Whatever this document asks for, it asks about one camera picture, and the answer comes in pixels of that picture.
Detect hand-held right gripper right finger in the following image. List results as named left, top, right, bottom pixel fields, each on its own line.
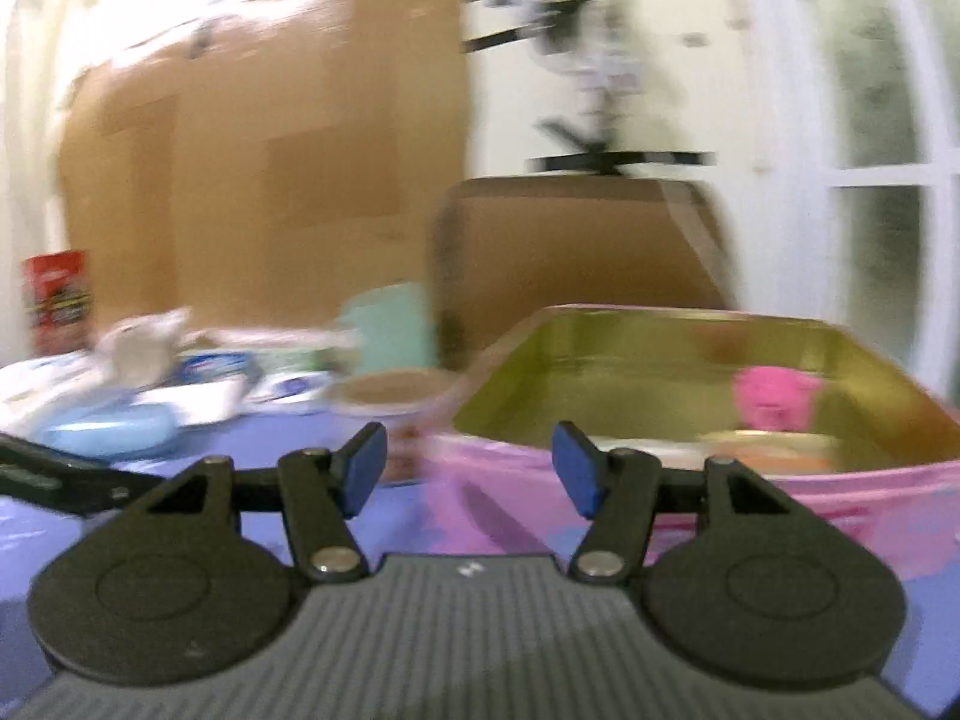
left=551, top=422, right=803, bottom=584

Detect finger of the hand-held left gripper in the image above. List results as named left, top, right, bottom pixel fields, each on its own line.
left=0, top=435, right=164, bottom=520

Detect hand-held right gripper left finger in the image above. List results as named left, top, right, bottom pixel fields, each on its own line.
left=135, top=422, right=389, bottom=584

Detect pink biscuit tin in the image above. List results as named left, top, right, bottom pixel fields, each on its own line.
left=424, top=305, right=960, bottom=586

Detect round brown lidded cup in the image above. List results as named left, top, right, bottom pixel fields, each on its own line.
left=330, top=371, right=451, bottom=482

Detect light blue round pad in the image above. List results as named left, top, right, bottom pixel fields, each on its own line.
left=37, top=401, right=177, bottom=458

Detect blue and white packet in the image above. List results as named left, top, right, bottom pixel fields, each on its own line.
left=251, top=367, right=331, bottom=413
left=176, top=349, right=260, bottom=391

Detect white crumpled bag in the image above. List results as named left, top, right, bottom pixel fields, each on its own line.
left=97, top=307, right=196, bottom=391

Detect white flat box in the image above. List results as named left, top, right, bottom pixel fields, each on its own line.
left=142, top=375, right=248, bottom=428

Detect red packet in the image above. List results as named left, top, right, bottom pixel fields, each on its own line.
left=22, top=251, right=95, bottom=353

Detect orange packet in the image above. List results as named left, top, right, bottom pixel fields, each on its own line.
left=697, top=427, right=845, bottom=477

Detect pink cloth ball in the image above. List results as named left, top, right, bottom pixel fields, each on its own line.
left=735, top=366, right=826, bottom=432

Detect brown mesh chair back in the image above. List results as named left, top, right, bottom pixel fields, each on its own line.
left=427, top=176, right=740, bottom=387

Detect black tape strips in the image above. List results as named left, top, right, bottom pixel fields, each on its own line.
left=435, top=0, right=713, bottom=175

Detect large cardboard sheet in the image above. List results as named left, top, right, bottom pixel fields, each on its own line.
left=56, top=0, right=481, bottom=361

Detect white framed frosted glass door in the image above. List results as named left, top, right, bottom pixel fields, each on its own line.
left=720, top=0, right=960, bottom=406

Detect white power strip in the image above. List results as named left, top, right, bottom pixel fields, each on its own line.
left=536, top=0, right=653, bottom=98

